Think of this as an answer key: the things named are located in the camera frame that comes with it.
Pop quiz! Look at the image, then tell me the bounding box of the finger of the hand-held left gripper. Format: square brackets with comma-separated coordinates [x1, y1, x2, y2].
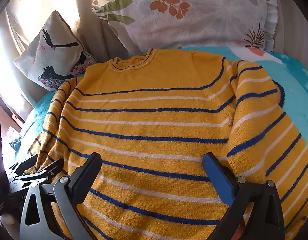
[15, 158, 64, 188]
[9, 154, 39, 179]

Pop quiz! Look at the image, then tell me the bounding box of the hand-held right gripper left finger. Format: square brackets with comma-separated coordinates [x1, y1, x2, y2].
[19, 152, 102, 240]

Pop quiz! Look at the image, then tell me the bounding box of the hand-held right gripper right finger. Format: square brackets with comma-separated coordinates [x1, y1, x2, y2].
[202, 152, 285, 240]

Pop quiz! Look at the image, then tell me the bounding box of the yellow striped knit sweater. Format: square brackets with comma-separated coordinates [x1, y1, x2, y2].
[27, 48, 308, 240]

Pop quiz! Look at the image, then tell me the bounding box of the glass jar of blue beads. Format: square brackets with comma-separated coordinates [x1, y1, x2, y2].
[4, 126, 23, 153]

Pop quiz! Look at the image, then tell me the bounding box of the cushion with silhouette print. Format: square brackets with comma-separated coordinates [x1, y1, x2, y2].
[14, 10, 98, 92]

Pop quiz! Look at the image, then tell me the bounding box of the teal cartoon fleece blanket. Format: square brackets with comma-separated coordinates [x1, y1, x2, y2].
[14, 45, 308, 163]

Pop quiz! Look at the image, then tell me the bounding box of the leaf print ruffled pillow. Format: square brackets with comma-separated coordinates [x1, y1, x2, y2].
[92, 0, 279, 55]

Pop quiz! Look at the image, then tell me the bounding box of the cream embroidered curtain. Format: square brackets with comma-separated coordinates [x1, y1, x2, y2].
[0, 0, 134, 108]

